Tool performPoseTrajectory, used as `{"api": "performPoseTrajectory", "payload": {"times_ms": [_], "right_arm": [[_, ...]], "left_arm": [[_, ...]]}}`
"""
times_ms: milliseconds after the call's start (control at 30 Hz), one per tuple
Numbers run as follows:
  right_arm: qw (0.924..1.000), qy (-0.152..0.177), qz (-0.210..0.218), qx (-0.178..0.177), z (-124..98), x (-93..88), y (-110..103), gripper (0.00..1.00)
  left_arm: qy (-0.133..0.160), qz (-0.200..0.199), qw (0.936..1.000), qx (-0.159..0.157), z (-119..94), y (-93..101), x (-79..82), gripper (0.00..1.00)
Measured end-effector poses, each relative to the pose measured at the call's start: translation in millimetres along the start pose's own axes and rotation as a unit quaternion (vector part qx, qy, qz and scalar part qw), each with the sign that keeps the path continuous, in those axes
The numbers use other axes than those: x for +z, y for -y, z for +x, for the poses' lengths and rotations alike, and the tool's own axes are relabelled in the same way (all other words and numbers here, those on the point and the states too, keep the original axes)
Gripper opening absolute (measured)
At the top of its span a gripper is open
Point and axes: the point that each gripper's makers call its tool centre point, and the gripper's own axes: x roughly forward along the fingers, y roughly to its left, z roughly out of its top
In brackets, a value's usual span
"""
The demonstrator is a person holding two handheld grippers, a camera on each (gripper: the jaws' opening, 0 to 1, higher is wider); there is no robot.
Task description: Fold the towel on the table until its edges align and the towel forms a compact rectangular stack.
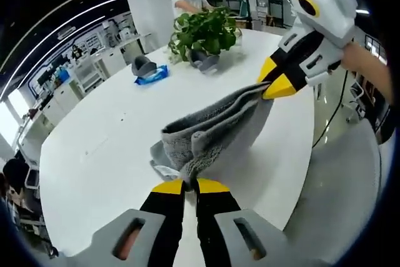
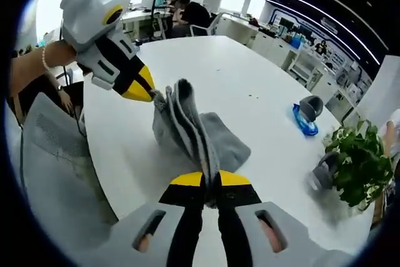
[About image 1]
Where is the clear glass vase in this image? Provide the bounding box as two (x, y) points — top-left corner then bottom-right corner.
(231, 28), (244, 46)

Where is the grey towel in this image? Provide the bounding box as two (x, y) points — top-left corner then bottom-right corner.
(149, 81), (273, 186)

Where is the white slatted chair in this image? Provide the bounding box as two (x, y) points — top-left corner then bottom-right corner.
(74, 57), (111, 90)

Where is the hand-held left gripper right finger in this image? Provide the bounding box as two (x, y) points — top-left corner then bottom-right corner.
(193, 178), (316, 267)

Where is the white office chair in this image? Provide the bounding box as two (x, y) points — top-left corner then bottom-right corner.
(346, 81), (369, 123)

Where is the white table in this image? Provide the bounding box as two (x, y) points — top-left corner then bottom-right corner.
(39, 28), (316, 257)

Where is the blue wipes packet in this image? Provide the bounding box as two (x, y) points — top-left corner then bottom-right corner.
(134, 64), (169, 86)

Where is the green potted plant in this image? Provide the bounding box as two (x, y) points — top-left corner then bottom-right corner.
(168, 7), (239, 62)

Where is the black cable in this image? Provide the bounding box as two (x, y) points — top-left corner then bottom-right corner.
(312, 69), (349, 149)

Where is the white square pillar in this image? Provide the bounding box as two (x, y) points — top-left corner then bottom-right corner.
(123, 0), (185, 55)

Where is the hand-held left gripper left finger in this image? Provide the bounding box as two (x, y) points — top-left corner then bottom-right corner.
(74, 178), (186, 267)

